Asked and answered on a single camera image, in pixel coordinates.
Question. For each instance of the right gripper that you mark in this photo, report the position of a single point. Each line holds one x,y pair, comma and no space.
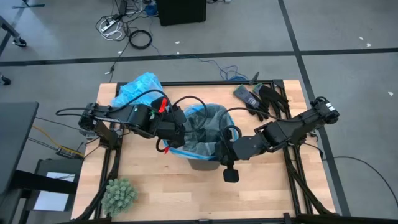
227,152

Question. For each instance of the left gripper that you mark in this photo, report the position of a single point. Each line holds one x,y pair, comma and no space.
171,133

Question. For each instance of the translucent blue-rimmed trash bag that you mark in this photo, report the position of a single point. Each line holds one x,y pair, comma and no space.
202,137

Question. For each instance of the blue plastic trash bag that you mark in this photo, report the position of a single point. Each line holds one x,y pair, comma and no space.
136,88

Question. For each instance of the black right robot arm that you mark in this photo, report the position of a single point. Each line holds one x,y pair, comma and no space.
289,127

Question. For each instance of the long red tape strip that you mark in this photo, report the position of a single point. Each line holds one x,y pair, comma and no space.
162,105

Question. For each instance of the black glove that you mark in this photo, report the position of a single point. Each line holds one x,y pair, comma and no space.
273,96

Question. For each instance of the green artificial plant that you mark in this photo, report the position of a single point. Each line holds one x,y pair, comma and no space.
119,196

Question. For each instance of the small electronics board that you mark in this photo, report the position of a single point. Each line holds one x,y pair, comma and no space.
66,152

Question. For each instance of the black box cabinet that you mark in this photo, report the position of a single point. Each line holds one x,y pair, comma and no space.
180,12

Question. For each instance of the white power strip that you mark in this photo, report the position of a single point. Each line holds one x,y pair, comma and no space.
107,25

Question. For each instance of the black bar stand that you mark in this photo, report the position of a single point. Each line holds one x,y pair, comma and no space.
46,183

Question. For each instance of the black power adapter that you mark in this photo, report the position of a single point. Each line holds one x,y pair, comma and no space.
122,7

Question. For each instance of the white paper on base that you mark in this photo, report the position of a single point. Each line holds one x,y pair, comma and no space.
53,202

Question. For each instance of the dark grey desk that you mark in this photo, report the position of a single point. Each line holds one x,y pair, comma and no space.
15,140

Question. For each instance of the black caster wheel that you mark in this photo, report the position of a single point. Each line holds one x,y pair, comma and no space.
4,81

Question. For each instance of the metal leg with caster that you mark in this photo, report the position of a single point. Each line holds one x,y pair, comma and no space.
18,42

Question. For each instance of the black floor stand foot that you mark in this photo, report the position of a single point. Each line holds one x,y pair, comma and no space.
28,5

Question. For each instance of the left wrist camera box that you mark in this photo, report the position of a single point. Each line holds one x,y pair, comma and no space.
178,116

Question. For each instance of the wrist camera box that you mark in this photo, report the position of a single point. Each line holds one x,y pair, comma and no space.
178,116
230,175

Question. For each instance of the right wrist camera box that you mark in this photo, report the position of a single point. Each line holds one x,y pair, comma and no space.
230,175

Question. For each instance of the grey base plate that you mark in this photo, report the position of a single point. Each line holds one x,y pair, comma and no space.
62,165

